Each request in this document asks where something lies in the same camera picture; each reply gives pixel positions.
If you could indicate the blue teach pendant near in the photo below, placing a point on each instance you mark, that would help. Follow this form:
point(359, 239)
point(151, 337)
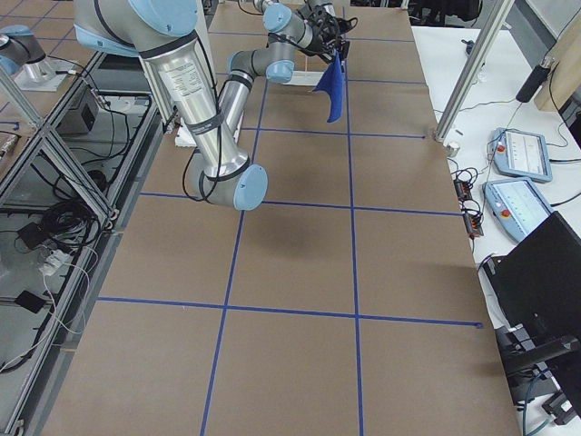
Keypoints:
point(518, 205)

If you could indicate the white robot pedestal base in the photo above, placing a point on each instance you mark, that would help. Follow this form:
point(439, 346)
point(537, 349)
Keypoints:
point(183, 138)

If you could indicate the blue teach pendant far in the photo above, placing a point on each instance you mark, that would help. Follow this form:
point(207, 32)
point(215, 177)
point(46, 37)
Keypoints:
point(518, 153)

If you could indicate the blue microfiber towel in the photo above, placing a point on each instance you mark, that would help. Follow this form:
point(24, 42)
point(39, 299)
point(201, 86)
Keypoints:
point(332, 84)

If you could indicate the black monitor right side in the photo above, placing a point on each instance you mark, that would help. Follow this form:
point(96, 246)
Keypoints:
point(537, 284)

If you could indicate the black cable bundle floor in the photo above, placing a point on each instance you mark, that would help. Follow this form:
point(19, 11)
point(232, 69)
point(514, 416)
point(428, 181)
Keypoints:
point(66, 226)

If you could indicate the aluminium frame post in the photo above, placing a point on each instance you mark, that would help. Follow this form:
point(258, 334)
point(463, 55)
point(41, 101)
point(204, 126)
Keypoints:
point(476, 59)

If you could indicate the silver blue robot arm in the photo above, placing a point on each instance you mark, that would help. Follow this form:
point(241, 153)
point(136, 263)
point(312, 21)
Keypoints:
point(282, 19)
point(163, 36)

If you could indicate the blue teach pendant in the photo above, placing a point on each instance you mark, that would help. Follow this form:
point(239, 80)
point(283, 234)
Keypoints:
point(518, 205)
point(518, 153)

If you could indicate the grey control box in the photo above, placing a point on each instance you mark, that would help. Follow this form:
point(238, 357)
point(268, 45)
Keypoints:
point(80, 117)

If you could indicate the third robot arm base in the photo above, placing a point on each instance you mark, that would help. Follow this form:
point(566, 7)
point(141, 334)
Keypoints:
point(23, 58)

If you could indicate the aluminium side frame rail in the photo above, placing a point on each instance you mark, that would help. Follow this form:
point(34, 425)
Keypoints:
point(47, 295)

